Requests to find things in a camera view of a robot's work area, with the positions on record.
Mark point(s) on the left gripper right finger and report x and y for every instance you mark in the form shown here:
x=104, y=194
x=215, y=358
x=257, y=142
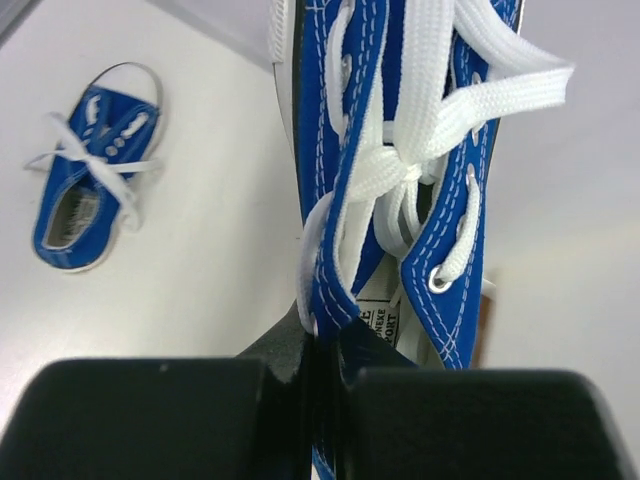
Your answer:
x=401, y=421

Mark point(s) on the blue sneaker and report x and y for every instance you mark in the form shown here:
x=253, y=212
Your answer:
x=102, y=146
x=391, y=109

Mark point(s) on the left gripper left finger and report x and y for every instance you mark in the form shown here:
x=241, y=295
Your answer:
x=244, y=417

